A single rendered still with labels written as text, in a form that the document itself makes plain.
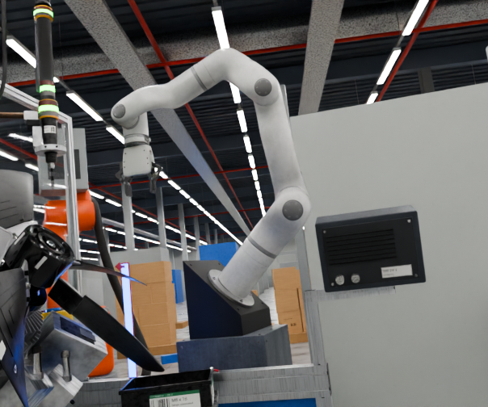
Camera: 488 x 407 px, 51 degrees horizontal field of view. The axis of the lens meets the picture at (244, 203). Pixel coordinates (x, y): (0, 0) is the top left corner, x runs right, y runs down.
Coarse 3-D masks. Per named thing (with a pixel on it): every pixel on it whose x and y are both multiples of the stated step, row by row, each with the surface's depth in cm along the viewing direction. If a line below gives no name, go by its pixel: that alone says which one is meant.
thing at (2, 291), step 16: (0, 272) 83; (16, 272) 90; (0, 288) 81; (16, 288) 88; (0, 304) 79; (16, 304) 86; (0, 320) 78; (16, 320) 84; (0, 336) 76; (16, 336) 83; (16, 352) 81; (16, 384) 77
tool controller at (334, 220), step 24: (336, 216) 138; (360, 216) 132; (384, 216) 129; (408, 216) 128; (336, 240) 132; (360, 240) 131; (384, 240) 129; (408, 240) 129; (336, 264) 133; (360, 264) 132; (384, 264) 131; (408, 264) 129; (336, 288) 134; (360, 288) 133
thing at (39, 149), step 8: (24, 112) 118; (32, 112) 118; (24, 120) 118; (32, 120) 117; (32, 128) 118; (32, 136) 119; (40, 136) 118; (40, 144) 118; (40, 152) 118; (64, 152) 120
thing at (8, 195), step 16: (0, 176) 125; (16, 176) 128; (32, 176) 132; (0, 192) 120; (16, 192) 122; (32, 192) 124; (0, 208) 116; (16, 208) 117; (32, 208) 118; (0, 224) 113; (16, 224) 114
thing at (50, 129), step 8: (40, 0) 124; (48, 0) 125; (48, 120) 119; (56, 120) 121; (48, 128) 119; (56, 128) 120; (48, 136) 119; (56, 136) 120; (48, 144) 118; (56, 144) 119; (48, 152) 118; (56, 152) 119; (48, 160) 118; (56, 160) 119
